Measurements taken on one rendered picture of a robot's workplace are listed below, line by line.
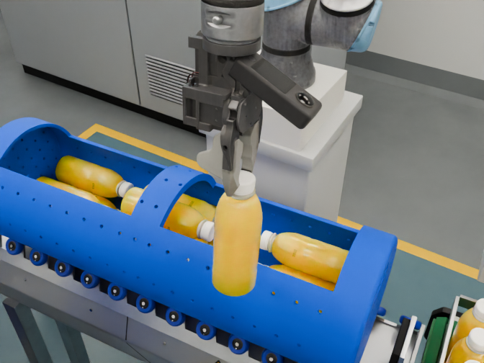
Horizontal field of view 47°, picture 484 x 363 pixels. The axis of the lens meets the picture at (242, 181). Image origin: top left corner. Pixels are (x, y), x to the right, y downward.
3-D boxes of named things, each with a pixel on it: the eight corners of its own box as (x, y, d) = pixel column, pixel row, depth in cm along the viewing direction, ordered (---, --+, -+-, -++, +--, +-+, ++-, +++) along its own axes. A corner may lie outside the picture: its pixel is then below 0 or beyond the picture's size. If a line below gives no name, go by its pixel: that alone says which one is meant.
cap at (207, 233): (210, 217, 110) (218, 220, 109) (209, 231, 112) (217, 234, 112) (200, 228, 107) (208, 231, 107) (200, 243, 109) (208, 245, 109)
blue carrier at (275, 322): (71, 173, 151) (34, 91, 129) (387, 286, 121) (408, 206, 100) (0, 253, 134) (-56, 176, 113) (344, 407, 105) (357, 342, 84)
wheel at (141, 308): (142, 288, 121) (137, 289, 119) (159, 295, 119) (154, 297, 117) (136, 307, 121) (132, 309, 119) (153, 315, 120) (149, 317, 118)
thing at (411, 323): (393, 348, 115) (405, 312, 107) (405, 352, 114) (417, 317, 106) (380, 388, 108) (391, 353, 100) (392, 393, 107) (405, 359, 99)
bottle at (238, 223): (254, 268, 90) (263, 173, 80) (257, 299, 85) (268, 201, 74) (211, 267, 90) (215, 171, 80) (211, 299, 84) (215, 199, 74)
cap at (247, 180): (253, 179, 79) (254, 168, 78) (256, 195, 76) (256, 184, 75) (226, 178, 79) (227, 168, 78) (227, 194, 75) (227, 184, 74)
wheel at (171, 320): (171, 300, 118) (166, 302, 116) (189, 308, 117) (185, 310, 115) (166, 320, 119) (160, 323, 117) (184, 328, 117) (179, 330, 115)
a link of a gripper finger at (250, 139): (224, 160, 83) (220, 109, 77) (260, 170, 81) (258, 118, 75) (214, 173, 81) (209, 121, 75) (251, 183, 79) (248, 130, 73)
